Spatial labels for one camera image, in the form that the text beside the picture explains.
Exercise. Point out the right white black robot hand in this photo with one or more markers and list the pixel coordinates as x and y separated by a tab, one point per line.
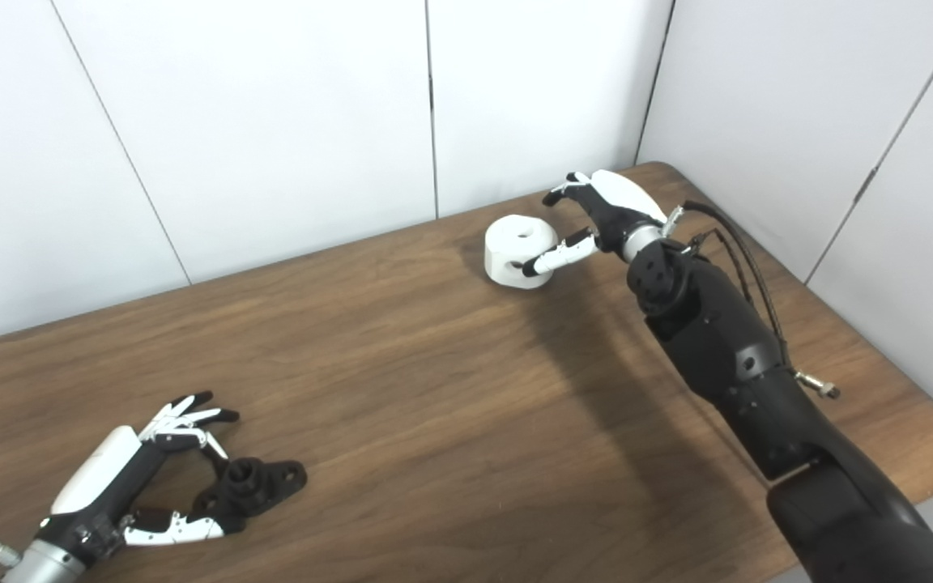
620	202

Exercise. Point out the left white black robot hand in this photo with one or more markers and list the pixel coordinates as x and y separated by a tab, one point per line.
102	470

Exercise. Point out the round white plastic piece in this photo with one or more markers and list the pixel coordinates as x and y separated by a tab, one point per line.
515	247

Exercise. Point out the black plastic holder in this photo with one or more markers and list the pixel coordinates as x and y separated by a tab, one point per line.
252	486

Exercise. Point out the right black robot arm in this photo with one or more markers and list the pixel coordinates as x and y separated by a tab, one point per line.
758	389

